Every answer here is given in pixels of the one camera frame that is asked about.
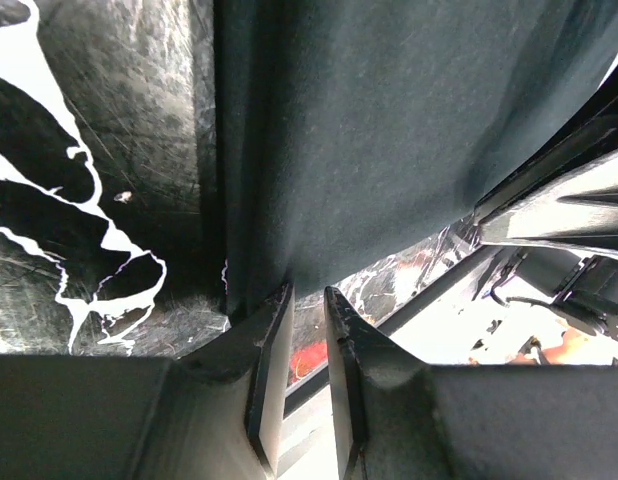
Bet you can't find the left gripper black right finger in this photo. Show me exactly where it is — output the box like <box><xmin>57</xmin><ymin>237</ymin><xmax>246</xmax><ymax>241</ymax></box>
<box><xmin>324</xmin><ymin>287</ymin><xmax>618</xmax><ymax>479</ymax></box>

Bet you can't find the black t shirt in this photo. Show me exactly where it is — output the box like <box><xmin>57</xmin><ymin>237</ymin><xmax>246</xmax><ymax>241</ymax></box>
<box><xmin>214</xmin><ymin>1</ymin><xmax>618</xmax><ymax>314</ymax></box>

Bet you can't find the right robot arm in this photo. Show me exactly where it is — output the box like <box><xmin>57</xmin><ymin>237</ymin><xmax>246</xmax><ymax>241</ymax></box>
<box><xmin>475</xmin><ymin>89</ymin><xmax>618</xmax><ymax>342</ymax></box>

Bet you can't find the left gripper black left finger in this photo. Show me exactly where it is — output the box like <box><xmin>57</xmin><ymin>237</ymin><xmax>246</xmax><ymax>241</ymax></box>
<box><xmin>0</xmin><ymin>284</ymin><xmax>294</xmax><ymax>479</ymax></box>

